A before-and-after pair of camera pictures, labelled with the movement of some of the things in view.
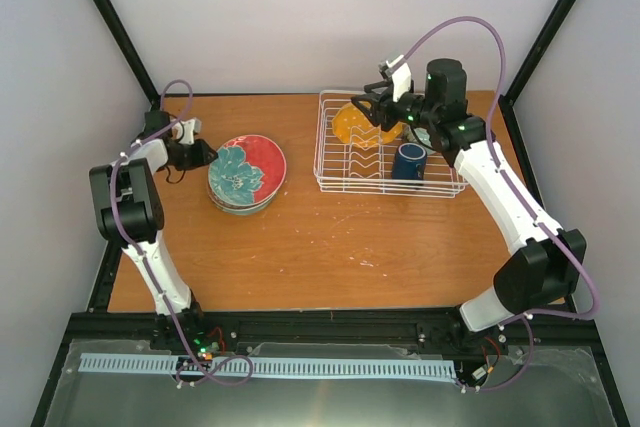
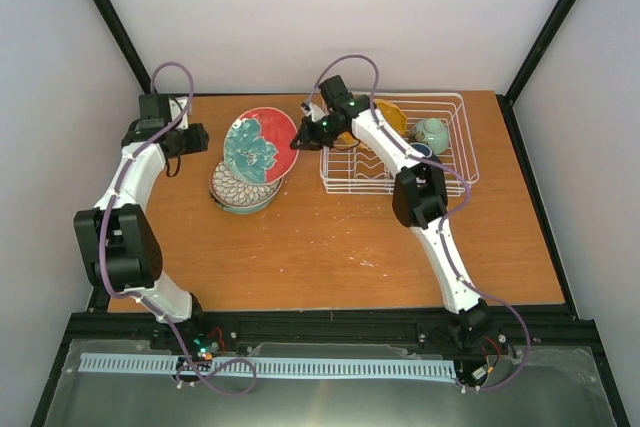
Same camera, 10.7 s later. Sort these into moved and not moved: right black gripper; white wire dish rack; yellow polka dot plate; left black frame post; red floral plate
Moved: yellow polka dot plate; right black gripper; red floral plate
Not moved: white wire dish rack; left black frame post
